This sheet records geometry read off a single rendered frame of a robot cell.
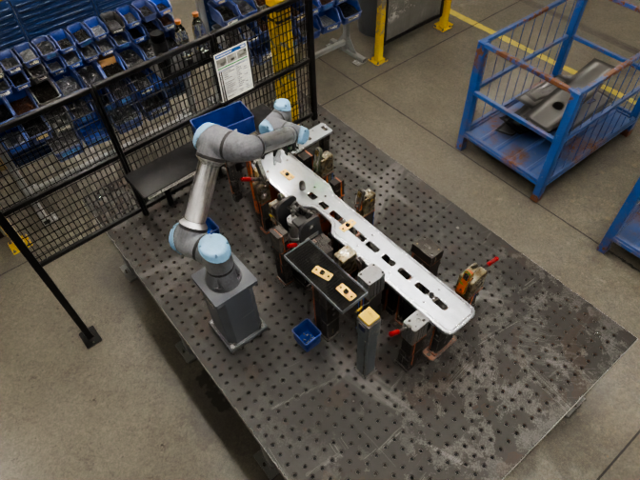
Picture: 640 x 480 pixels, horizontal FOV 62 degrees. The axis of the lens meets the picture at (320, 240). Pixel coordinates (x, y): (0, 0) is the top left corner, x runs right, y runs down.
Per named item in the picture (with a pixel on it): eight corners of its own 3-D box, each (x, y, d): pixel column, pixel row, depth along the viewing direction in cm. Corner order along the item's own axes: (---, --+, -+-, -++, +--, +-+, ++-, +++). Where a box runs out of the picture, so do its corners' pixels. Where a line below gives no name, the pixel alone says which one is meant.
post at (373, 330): (377, 370, 238) (382, 319, 204) (365, 380, 235) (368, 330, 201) (365, 358, 242) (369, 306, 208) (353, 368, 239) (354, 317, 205)
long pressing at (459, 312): (483, 309, 223) (483, 307, 221) (447, 340, 214) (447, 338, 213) (281, 147, 291) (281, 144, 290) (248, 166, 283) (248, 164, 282)
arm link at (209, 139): (191, 265, 209) (227, 130, 196) (162, 250, 214) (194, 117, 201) (210, 260, 220) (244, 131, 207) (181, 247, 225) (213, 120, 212)
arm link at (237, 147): (249, 143, 192) (312, 122, 232) (224, 133, 195) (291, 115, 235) (244, 172, 197) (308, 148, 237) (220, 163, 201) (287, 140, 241)
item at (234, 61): (255, 88, 300) (248, 37, 276) (222, 105, 291) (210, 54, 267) (253, 87, 301) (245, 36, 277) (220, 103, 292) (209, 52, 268)
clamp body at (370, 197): (378, 238, 286) (381, 193, 259) (361, 250, 281) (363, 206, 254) (366, 229, 290) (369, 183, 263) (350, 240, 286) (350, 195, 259)
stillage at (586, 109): (549, 90, 476) (586, -17, 402) (630, 134, 435) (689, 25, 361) (455, 148, 432) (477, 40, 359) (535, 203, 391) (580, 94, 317)
